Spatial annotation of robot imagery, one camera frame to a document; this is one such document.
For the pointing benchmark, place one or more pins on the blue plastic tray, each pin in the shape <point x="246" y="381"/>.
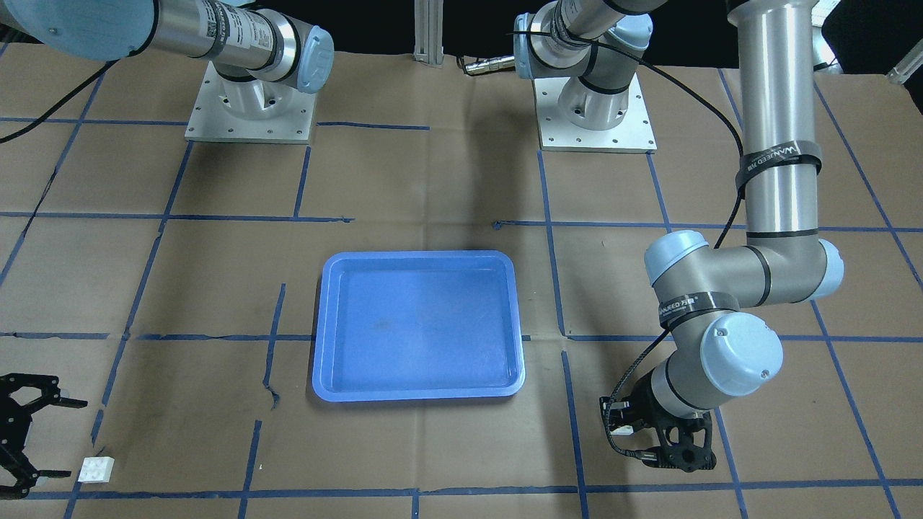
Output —
<point x="409" y="325"/>

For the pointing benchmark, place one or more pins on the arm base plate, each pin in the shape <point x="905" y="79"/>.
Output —
<point x="572" y="118"/>
<point x="229" y="109"/>

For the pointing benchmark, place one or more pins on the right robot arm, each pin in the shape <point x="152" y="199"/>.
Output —
<point x="264" y="67"/>

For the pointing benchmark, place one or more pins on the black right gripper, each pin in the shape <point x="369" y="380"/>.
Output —
<point x="10" y="421"/>

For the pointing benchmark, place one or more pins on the aluminium frame post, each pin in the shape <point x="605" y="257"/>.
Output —
<point x="428" y="25"/>

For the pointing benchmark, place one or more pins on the white block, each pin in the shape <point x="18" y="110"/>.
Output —
<point x="96" y="470"/>

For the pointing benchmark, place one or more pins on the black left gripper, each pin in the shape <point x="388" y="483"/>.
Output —
<point x="644" y="411"/>

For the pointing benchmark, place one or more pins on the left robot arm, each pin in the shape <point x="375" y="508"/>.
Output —
<point x="704" y="292"/>

